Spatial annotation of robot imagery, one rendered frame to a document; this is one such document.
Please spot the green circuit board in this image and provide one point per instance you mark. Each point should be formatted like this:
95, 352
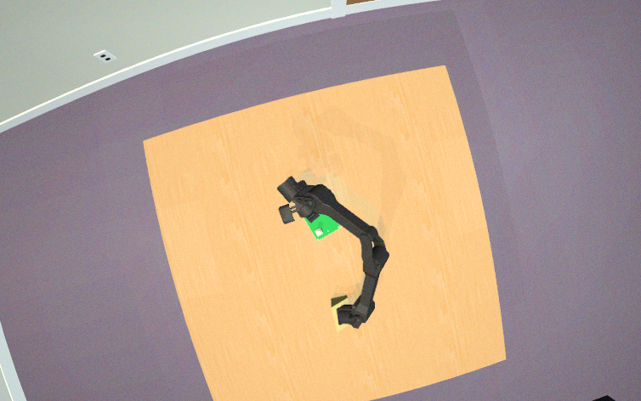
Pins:
322, 226

